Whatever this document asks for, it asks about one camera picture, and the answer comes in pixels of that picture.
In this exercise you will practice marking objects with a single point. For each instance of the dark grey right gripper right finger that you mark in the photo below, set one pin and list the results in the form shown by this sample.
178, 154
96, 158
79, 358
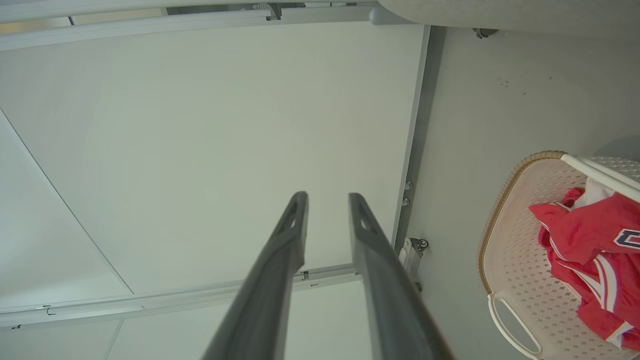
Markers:
390, 300

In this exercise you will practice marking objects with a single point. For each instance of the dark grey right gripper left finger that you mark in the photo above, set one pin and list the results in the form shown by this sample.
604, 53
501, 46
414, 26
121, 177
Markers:
260, 300

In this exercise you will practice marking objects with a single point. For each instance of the red garment with white stripes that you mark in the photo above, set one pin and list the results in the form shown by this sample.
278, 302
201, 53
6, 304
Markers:
595, 312

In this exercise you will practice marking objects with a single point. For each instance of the red jersey with navy print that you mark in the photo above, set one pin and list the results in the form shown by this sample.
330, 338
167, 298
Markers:
590, 225

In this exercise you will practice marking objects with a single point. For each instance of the grey fabric sofa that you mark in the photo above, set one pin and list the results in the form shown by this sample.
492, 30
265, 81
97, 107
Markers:
500, 15

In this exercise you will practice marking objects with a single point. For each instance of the black caster wheel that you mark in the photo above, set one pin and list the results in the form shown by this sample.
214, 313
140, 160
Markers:
419, 245

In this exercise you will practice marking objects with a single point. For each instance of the white perforated laundry basket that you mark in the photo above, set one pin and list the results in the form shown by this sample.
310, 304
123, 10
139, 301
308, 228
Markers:
515, 240

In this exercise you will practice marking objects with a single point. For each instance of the small dark caster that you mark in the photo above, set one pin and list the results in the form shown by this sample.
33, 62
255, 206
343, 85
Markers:
484, 33

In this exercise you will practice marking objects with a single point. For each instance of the grey partition frame with foot bar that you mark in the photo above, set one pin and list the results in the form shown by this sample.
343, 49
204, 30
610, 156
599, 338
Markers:
150, 301

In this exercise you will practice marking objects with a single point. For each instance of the grey metal partition frame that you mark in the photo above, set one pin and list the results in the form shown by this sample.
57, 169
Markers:
417, 125

